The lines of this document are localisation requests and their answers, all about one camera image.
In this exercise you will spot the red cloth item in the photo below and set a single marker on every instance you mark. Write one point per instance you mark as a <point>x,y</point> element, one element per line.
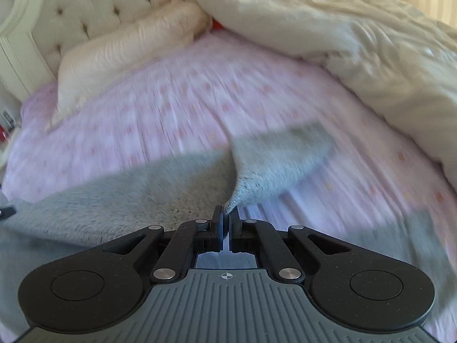
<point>217,25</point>

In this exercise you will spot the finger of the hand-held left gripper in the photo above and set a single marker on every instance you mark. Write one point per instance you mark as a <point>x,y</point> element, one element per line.
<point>6,211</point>

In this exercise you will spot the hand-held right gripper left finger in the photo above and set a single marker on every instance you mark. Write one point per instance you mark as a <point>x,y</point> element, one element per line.
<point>218,223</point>

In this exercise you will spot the grey knitted sweater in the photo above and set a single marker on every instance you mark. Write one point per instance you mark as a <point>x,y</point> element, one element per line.
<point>117,203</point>

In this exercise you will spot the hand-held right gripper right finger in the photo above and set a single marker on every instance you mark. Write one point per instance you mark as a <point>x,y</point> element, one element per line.
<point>234,223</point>

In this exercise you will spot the cream duvet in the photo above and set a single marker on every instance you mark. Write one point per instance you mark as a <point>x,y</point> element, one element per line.
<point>357,50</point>

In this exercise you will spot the pink patterned bed sheet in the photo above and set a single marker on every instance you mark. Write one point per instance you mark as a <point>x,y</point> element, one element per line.
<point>200,114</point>

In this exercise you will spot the cream pillow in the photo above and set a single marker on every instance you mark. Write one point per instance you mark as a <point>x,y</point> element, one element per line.
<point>125,53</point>

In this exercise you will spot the cream tufted headboard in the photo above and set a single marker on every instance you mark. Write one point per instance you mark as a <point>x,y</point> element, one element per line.
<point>71,10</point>

